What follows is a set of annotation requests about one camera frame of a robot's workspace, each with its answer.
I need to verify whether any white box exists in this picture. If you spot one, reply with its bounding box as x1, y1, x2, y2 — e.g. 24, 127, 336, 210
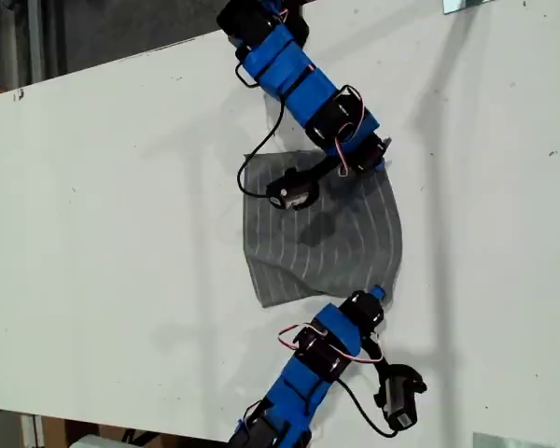
71, 433, 128, 448

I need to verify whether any black camera stalk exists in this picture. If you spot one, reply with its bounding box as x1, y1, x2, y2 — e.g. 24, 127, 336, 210
306, 151, 343, 184
359, 332, 403, 375

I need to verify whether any black camera box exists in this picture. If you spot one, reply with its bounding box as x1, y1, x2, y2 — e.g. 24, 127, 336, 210
266, 166, 320, 212
376, 365, 427, 431

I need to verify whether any white table leg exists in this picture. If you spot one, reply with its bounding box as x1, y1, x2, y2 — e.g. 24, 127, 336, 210
20, 413, 46, 448

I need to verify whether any grey striped square towel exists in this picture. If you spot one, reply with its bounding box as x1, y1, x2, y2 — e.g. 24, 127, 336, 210
242, 133, 405, 310

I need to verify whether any black camera cable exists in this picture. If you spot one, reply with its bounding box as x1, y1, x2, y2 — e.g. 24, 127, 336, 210
236, 99, 287, 201
337, 376, 399, 440

